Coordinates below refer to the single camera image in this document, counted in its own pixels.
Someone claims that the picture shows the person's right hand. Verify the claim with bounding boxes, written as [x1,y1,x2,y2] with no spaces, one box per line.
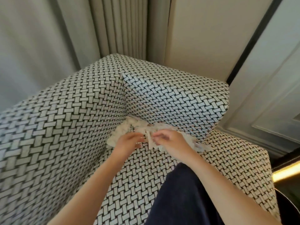
[152,129,200,164]

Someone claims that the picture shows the black round trash bin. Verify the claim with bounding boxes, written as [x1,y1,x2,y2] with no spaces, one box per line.
[275,188,300,225]

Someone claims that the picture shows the pleated beige curtain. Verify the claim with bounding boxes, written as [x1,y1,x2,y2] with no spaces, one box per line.
[55,0,172,68]

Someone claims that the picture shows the sheer white curtain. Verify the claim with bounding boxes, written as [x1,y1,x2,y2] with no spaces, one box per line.
[0,0,80,113]

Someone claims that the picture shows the black white woven-pattern sofa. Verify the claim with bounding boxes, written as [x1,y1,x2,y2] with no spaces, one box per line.
[0,53,281,225]

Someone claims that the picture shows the person's right forearm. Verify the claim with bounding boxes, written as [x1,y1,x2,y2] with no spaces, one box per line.
[185,153,279,225]

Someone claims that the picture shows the person's left hand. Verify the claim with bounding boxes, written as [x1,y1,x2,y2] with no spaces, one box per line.
[111,132,146,160]

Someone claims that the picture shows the pile of white paper scraps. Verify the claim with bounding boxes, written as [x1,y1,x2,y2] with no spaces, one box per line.
[107,116,211,154]

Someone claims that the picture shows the lit yellow light strip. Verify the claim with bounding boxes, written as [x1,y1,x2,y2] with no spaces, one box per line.
[272,160,300,183]

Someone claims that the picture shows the person's left forearm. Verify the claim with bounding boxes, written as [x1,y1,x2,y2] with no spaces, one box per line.
[48,152,125,225]

